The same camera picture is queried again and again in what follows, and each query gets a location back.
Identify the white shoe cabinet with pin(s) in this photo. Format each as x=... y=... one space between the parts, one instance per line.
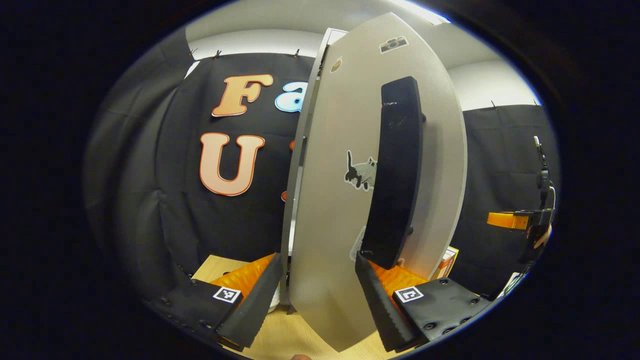
x=311 y=100

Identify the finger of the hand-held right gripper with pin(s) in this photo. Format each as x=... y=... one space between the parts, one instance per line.
x=507 y=220

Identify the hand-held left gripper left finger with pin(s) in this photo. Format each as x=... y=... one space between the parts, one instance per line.
x=257 y=307

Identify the black backdrop cloth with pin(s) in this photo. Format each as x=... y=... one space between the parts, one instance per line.
x=260 y=225
x=490 y=165
x=130 y=175

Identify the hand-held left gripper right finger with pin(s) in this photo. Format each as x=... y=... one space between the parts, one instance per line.
x=382 y=310

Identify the white cabinet door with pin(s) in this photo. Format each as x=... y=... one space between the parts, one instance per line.
x=330 y=200

